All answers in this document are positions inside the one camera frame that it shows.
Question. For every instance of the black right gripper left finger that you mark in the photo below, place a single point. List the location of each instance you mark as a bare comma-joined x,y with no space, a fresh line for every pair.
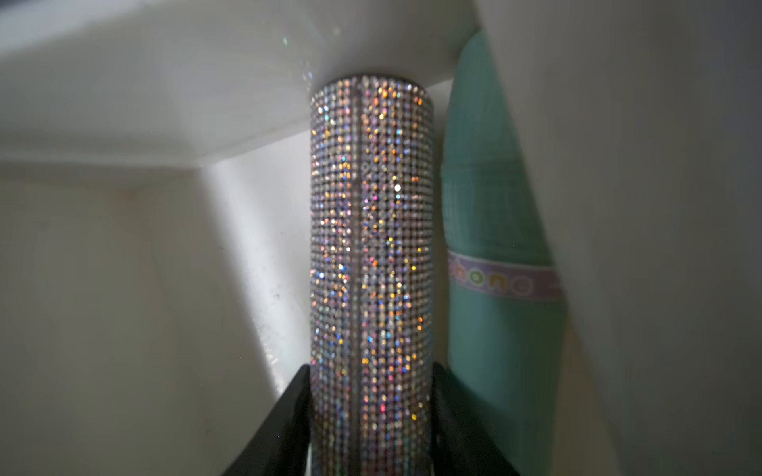
280,447

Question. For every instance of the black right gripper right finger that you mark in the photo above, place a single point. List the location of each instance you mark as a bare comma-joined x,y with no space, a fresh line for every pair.
460,444

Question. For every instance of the mint green tube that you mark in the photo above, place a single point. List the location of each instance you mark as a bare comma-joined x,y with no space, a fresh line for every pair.
507,307

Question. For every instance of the glittery silver microphone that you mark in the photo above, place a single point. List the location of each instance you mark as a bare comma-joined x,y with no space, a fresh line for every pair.
372,276

